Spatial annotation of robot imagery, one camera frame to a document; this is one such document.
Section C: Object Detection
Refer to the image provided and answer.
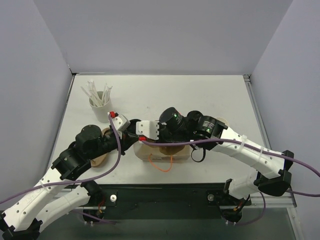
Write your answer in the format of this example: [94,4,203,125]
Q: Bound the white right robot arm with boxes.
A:
[158,107,292,204]

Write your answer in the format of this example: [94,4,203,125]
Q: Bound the stack of black lids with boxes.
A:
[127,119,141,132]

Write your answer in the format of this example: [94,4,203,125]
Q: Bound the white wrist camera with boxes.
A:
[107,111,131,139]
[135,120,160,140]

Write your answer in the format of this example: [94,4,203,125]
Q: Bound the black plastic cup lid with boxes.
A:
[186,110,203,124]

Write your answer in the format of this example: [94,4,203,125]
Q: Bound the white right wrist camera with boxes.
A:
[135,120,160,140]

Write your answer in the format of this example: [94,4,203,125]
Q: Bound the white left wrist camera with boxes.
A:
[107,111,131,139]

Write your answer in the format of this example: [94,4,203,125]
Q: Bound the printed paper takeout bag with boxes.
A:
[133,142,191,173]

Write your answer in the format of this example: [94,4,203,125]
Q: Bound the white straw holder cup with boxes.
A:
[89,91,112,123]

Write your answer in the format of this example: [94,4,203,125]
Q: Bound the stack of brown paper cups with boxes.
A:
[215,117,229,129]

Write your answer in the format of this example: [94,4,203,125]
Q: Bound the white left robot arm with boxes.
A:
[0,121,138,240]

